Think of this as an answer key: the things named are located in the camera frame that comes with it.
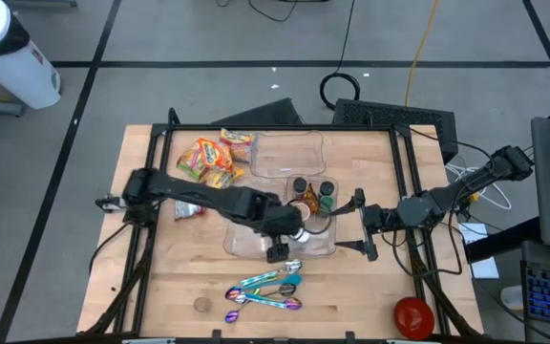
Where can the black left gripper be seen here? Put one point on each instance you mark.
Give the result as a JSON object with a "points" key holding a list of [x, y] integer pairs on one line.
{"points": [[280, 217]]}

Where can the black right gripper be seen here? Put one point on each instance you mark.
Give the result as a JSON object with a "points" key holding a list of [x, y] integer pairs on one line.
{"points": [[380, 219]]}

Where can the clear plastic bin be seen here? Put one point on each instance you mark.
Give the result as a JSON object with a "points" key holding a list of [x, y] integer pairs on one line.
{"points": [[330, 243], [287, 153], [241, 246]]}

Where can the green spice jar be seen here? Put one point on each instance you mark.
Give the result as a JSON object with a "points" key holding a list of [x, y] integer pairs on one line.
{"points": [[326, 203]]}

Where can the orange taco seasoning packet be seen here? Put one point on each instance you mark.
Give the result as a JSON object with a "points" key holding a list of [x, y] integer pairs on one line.
{"points": [[310, 196]]}

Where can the black-lid orange spice jar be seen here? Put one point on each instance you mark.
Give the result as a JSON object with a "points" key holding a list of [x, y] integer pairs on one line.
{"points": [[300, 184]]}

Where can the black-lid purple-label spice jar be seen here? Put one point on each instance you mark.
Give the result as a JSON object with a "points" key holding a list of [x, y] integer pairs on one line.
{"points": [[326, 187]]}

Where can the teal plastic spoon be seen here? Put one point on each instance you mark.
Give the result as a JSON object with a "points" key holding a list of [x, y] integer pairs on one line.
{"points": [[294, 280]]}

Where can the dark chrome spoon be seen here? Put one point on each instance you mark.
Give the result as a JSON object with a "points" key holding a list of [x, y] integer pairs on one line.
{"points": [[287, 289]]}

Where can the iridescent rainbow metal spoon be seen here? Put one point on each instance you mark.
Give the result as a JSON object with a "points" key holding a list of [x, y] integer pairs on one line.
{"points": [[294, 304], [232, 293], [240, 299]]}

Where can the small cork-lid jar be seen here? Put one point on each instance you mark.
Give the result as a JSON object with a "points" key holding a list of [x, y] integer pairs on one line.
{"points": [[202, 304]]}

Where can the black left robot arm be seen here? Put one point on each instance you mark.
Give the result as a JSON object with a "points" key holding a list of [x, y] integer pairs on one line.
{"points": [[194, 193]]}

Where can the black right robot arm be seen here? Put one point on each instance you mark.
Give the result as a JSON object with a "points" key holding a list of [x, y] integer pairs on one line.
{"points": [[447, 196]]}

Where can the yellow red-print snack bag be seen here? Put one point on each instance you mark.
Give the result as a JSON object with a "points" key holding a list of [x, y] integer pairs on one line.
{"points": [[237, 143]]}

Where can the orange snack bag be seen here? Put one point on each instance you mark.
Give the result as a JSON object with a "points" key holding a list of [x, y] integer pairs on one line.
{"points": [[215, 154]]}

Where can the silver and red packet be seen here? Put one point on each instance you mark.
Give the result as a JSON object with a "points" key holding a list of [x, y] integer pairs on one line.
{"points": [[186, 210]]}

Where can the black flat panel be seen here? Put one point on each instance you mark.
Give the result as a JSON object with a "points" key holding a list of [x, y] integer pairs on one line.
{"points": [[265, 114]]}

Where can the green and yellow snack bag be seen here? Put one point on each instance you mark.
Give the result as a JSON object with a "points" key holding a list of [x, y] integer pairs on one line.
{"points": [[189, 165]]}

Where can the red and black bowl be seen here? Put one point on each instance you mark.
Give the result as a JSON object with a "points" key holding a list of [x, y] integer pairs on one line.
{"points": [[413, 317]]}

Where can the white paper sheet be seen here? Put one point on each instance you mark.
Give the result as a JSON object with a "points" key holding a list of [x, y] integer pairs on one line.
{"points": [[485, 267]]}

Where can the white computer mouse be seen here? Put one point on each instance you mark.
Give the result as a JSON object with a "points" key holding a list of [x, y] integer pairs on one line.
{"points": [[511, 298]]}

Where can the white trash can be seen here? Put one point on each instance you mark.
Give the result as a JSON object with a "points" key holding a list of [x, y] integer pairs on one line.
{"points": [[17, 76]]}

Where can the black aluminium frame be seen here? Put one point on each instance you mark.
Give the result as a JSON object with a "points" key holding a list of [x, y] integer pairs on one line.
{"points": [[198, 127]]}

